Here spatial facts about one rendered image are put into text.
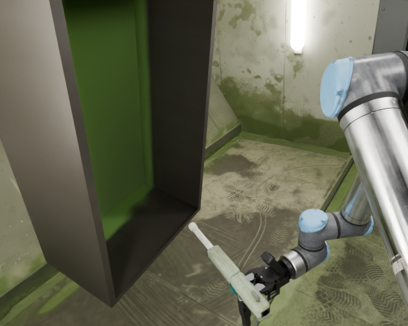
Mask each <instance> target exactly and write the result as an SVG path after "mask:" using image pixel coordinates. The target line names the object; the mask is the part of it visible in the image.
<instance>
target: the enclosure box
mask: <svg viewBox="0 0 408 326"><path fill-rule="evenodd" d="M217 3H218V0H0V139H1V142H2V144H3V147H4V149H5V153H6V155H7V158H8V161H9V163H10V166H11V168H12V171H13V174H14V176H15V179H16V182H17V185H18V188H19V190H20V193H21V196H22V198H23V201H24V203H25V206H26V209H27V211H28V215H29V217H30V220H31V222H32V225H33V227H34V231H35V233H36V236H37V238H38V241H39V244H40V246H41V249H42V252H43V255H44V257H45V260H46V262H47V263H48V264H50V265H51V266H53V267H54V268H55V269H57V270H59V271H60V272H61V273H62V274H64V275H66V276H67V277H68V278H70V279H71V280H73V281H74V282H75V283H77V284H78V285H80V286H81V287H82V288H84V289H85V290H87V291H88V292H90V293H91V294H92V295H94V296H95V297H96V298H98V299H99V300H100V301H102V302H104V303H105V304H106V305H108V306H109V307H111V308H113V306H114V305H115V304H116V303H117V302H118V301H119V299H120V298H121V297H123V295H124V294H125V293H126V292H127V291H128V290H129V289H130V287H131V286H132V285H133V284H134V283H135V282H136V280H138V279H139V278H140V276H141V275H142V274H143V273H144V272H145V271H146V269H147V268H148V267H149V266H150V265H151V264H152V263H153V262H154V261H155V260H156V259H157V257H158V256H159V255H160V254H161V253H162V252H163V250H164V249H165V248H166V247H167V246H168V245H169V244H170V243H171V242H172V241H173V240H174V238H175V237H176V236H177V235H178V234H179V233H180V231H181V230H182V229H183V228H184V227H185V226H186V225H187V224H188V223H189V222H190V221H191V219H192V218H193V217H194V216H195V215H196V214H197V212H199V211H200V208H201V193H202V185H203V169H204V161H205V146H206V137H207V122H208V113H209V98H210V83H211V74H212V59H213V50H214V35H215V26H216V11H217Z"/></svg>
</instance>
